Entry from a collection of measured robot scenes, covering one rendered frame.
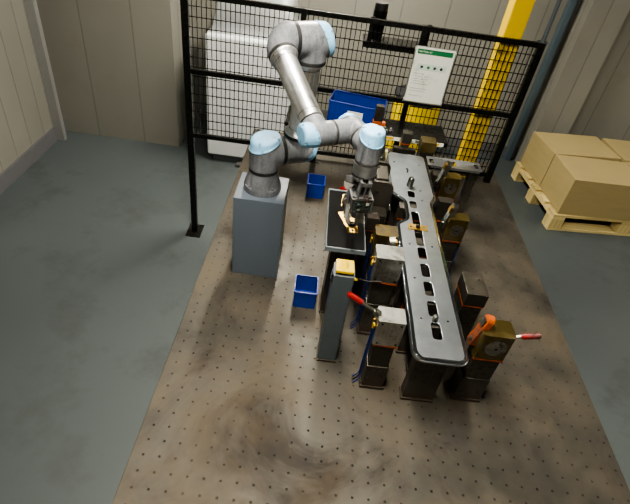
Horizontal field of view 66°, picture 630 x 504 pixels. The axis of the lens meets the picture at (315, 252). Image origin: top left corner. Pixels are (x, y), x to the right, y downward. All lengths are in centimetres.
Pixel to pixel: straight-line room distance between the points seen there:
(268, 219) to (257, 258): 22
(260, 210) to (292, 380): 67
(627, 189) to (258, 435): 359
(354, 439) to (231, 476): 41
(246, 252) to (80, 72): 289
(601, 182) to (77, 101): 431
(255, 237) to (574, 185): 289
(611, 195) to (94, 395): 388
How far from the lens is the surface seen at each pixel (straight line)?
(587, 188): 436
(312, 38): 173
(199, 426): 172
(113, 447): 254
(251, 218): 198
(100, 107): 469
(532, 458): 193
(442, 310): 177
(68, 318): 308
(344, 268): 157
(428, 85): 291
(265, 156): 187
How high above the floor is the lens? 219
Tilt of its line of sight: 40 degrees down
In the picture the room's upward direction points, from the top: 9 degrees clockwise
